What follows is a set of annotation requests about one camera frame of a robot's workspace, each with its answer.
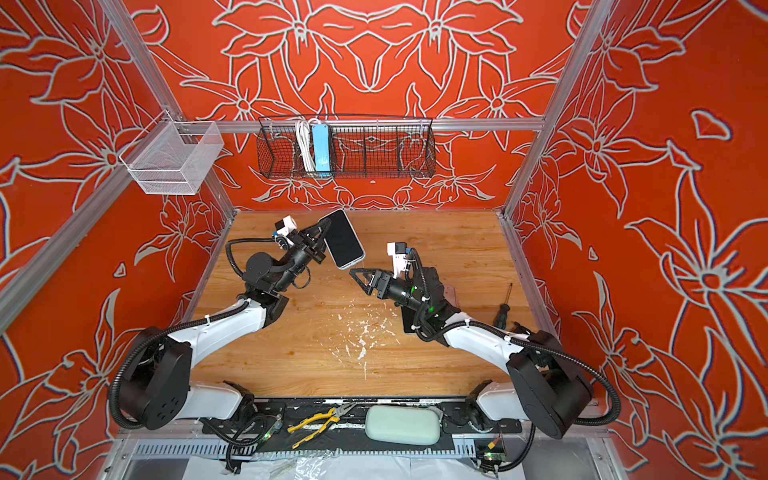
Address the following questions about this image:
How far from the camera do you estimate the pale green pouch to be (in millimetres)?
692

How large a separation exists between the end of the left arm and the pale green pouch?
410mm

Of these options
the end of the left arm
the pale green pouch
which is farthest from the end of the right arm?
the pale green pouch

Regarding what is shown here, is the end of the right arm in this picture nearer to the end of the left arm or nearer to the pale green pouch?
the end of the left arm

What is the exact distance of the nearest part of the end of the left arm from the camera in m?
0.67
